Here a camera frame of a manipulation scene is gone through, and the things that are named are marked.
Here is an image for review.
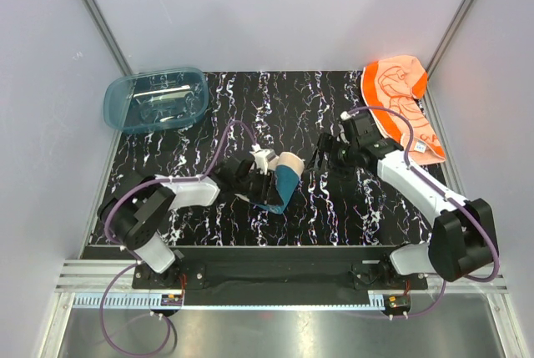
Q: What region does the teal beige cartoon towel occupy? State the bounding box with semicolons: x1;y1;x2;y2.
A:
237;152;305;214

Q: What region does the teal transparent plastic basin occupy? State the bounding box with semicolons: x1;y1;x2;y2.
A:
103;68;209;134

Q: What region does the right slotted cable duct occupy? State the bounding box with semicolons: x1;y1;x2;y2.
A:
368;290;385;310

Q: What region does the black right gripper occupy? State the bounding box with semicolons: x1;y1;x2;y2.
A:
304;133;358;182

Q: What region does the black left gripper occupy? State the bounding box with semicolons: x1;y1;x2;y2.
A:
234;169;283;207

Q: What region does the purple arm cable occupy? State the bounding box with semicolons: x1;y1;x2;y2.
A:
102;119;259;353
345;106;500;317

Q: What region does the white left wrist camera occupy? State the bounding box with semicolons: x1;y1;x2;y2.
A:
250;144;279;174

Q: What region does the slotted cable duct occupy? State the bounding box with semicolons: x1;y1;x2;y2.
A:
73;292;181;310
368;290;385;310

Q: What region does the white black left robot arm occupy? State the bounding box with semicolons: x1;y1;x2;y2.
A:
98;159;280;288

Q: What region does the right controller board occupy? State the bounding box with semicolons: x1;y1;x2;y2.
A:
385;295;411;315

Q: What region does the left slotted cable duct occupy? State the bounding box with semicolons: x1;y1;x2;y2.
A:
73;292;181;310

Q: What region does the left controller board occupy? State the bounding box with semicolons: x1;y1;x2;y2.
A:
161;294;184;306

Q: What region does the aluminium front frame rail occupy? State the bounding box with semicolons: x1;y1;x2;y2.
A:
53;260;510;295

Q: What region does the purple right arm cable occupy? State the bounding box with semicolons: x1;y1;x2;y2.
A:
345;106;500;317

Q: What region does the right rear aluminium post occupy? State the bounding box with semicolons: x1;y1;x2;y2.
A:
425;0;500;73

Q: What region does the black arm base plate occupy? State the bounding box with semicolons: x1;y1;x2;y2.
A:
133;246;428;290

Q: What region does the left rear aluminium post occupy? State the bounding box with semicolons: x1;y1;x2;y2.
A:
81;0;133;76

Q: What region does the controller board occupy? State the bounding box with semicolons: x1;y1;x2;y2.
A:
161;294;184;306
385;295;411;315

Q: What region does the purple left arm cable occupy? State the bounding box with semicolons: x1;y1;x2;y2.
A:
102;119;259;353

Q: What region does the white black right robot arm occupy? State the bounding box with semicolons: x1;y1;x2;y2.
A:
308;133;500;289

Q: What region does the orange cartoon towel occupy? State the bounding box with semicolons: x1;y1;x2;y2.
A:
360;55;446;165

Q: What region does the aluminium post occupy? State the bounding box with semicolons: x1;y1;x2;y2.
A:
425;0;500;73
81;0;133;76

